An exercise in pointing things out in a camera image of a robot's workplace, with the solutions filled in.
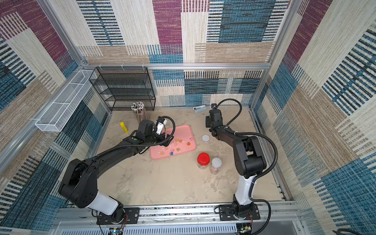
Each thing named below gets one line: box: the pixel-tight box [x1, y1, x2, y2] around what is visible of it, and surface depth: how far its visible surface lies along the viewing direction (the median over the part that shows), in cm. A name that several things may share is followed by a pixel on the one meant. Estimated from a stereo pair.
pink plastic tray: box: [149, 124, 197, 161], surface depth 99 cm
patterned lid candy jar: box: [210, 157, 223, 175], surface depth 81 cm
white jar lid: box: [201, 134, 211, 142], surface depth 104 cm
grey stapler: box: [192, 104, 207, 114], surface depth 121 cm
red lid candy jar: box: [197, 152, 211, 170], surface depth 85 cm
